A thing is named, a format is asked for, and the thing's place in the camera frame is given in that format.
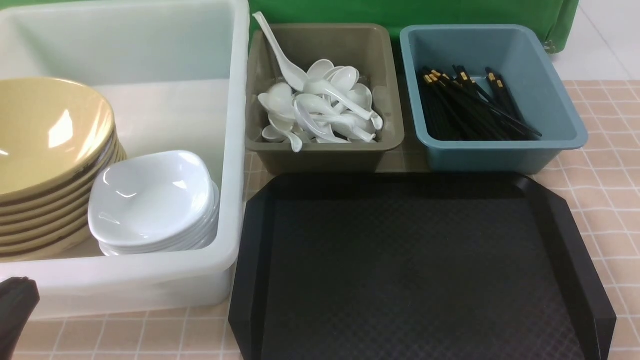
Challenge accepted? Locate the large white plastic tub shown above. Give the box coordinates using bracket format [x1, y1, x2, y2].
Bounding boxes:
[1, 0, 250, 321]

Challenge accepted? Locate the checked beige tablecloth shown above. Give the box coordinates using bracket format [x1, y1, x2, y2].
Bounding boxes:
[13, 80, 640, 360]

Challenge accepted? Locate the pile of white spoons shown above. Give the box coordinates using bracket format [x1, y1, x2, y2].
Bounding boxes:
[277, 59, 385, 146]

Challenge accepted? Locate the white ceramic soup spoon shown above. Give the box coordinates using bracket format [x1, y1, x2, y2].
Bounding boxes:
[257, 82, 303, 153]

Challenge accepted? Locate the yellow noodle bowl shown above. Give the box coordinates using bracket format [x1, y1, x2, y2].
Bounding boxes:
[0, 77, 115, 202]

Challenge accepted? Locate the pile of black chopsticks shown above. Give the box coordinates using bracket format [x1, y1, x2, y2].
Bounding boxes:
[417, 64, 543, 142]

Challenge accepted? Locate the upright white spoon in bin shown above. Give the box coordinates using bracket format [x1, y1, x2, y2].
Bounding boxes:
[252, 11, 309, 92]

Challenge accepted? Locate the olive plastic spoon bin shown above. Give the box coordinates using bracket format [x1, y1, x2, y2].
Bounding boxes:
[245, 23, 405, 176]

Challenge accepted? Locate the stack of yellow bowls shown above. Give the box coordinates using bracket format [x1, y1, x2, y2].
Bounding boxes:
[0, 140, 128, 263]

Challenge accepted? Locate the white square sauce dish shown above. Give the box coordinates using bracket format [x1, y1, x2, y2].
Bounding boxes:
[87, 150, 220, 256]

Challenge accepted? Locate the stack of white dishes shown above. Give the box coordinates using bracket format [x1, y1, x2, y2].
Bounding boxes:
[88, 180, 220, 256]

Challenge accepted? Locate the green cloth backdrop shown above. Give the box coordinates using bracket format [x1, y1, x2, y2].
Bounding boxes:
[249, 0, 579, 53]

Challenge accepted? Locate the blue plastic chopstick bin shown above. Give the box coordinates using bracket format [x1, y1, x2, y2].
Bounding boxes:
[399, 24, 588, 174]

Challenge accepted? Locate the black plastic serving tray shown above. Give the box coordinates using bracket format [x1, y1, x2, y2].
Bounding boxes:
[228, 173, 617, 360]

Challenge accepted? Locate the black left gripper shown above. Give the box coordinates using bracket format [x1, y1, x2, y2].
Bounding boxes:
[0, 276, 41, 360]

